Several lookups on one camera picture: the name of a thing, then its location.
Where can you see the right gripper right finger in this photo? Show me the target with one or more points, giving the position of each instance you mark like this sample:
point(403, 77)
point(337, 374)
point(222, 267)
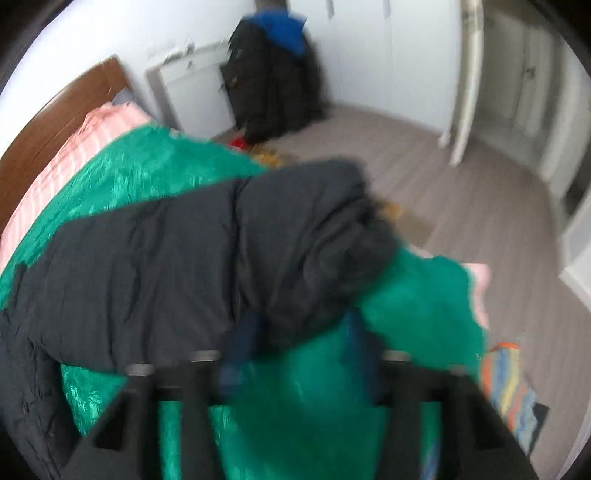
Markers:
point(474, 441)

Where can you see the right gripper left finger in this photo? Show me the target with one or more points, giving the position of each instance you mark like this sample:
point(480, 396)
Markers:
point(125, 441)

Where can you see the black puffer jacket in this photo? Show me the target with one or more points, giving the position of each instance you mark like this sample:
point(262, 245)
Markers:
point(155, 281)

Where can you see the black and blue clothes pile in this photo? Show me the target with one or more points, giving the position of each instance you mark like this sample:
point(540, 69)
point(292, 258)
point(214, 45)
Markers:
point(272, 77)

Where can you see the colourful striped floor rug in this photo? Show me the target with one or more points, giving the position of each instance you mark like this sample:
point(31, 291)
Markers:
point(508, 388)

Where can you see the green bed blanket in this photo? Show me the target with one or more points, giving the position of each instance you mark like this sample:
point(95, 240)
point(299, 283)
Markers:
point(301, 414)

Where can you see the brown wooden headboard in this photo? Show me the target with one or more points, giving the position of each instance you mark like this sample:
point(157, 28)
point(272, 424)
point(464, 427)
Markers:
point(47, 131)

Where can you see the pink striped bed sheet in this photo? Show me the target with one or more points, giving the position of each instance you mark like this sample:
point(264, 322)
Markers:
point(100, 127)

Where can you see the white bedside cabinet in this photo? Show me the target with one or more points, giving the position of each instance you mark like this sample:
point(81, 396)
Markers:
point(189, 91)

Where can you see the white wardrobe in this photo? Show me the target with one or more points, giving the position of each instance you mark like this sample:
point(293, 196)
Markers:
point(397, 57)

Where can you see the white open door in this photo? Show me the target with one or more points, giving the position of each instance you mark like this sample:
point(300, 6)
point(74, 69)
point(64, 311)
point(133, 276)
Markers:
point(471, 70)

